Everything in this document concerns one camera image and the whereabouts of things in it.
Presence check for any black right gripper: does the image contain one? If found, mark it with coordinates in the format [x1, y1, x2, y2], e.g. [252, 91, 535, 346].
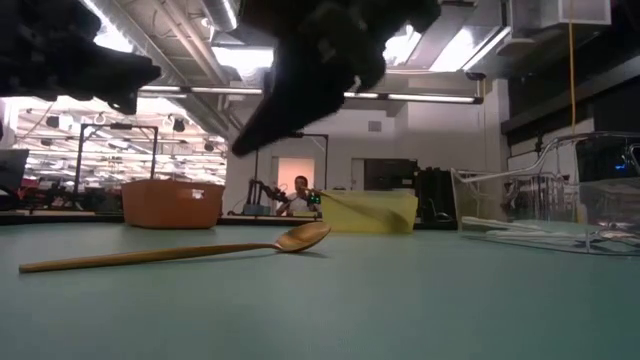
[231, 0, 441, 157]

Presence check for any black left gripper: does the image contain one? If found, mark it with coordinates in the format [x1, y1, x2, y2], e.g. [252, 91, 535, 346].
[0, 0, 162, 116]

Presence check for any person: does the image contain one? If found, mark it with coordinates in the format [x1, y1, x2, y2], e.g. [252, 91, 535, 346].
[276, 174, 321, 217]

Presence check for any orange plastic bin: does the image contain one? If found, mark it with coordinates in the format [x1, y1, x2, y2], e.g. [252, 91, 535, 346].
[121, 178, 226, 230]

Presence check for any long ceiling strip light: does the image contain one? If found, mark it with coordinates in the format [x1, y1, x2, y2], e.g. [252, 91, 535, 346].
[137, 84, 485, 105]

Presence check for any black monitor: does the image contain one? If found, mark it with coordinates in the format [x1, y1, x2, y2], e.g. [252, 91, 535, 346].
[0, 148, 30, 195]

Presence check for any yellow-green plastic bin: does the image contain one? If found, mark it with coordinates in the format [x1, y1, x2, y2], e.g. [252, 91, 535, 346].
[319, 189, 419, 235]

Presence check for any dark cabinet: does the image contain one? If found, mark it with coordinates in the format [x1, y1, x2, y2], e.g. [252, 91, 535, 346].
[417, 167, 459, 225]

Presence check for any clear plastic bin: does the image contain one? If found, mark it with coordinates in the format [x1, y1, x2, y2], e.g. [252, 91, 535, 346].
[449, 130, 640, 257]

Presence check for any green table mat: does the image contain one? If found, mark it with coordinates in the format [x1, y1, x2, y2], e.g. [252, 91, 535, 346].
[0, 222, 640, 360]

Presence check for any white ceiling unit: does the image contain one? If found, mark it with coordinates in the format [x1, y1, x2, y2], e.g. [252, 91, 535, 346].
[509, 0, 614, 29]

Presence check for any black gantry frame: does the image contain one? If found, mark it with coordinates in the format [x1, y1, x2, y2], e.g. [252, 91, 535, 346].
[253, 132, 330, 192]
[74, 122, 160, 182]

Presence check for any silver ceiling duct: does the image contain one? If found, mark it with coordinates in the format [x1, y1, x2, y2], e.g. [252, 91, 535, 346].
[92, 0, 241, 86]

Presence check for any black wall screen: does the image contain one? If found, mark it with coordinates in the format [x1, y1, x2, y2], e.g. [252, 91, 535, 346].
[363, 158, 419, 192]

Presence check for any black aluminium table frame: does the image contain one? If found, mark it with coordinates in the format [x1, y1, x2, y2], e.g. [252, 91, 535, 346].
[0, 209, 459, 226]

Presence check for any yellow hanging cable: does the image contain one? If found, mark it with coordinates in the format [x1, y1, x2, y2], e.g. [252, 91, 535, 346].
[567, 0, 576, 136]

